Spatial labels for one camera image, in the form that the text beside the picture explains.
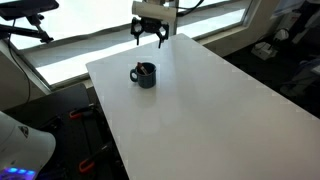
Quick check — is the black orange clamp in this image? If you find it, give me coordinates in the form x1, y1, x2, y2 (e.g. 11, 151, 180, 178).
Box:
78, 142, 113, 174
69, 104, 96, 120

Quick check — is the black orange clamp lower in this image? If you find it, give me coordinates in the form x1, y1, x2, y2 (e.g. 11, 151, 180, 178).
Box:
78, 142, 113, 174

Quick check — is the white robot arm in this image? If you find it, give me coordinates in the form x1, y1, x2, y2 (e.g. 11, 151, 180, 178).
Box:
130, 0, 177, 48

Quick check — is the black perforated mounting board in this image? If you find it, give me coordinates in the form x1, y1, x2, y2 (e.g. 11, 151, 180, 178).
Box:
33, 99, 129, 180

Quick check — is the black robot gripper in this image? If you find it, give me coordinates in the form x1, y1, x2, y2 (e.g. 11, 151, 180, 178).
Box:
130, 17, 169, 49

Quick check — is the black orange clamp upper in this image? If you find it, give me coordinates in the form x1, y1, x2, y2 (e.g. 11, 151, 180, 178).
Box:
69, 104, 96, 120

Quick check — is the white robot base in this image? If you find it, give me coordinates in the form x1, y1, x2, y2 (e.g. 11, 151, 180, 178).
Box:
0, 112, 56, 180

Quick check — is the orange capped marker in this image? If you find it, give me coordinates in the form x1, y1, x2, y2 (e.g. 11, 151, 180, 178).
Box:
137, 62, 148, 75

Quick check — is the black camera on stand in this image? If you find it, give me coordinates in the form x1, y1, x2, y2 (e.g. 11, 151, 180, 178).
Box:
0, 0, 59, 43

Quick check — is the dark teal ceramic mug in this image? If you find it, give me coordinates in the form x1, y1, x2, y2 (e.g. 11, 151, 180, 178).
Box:
130, 62, 156, 89

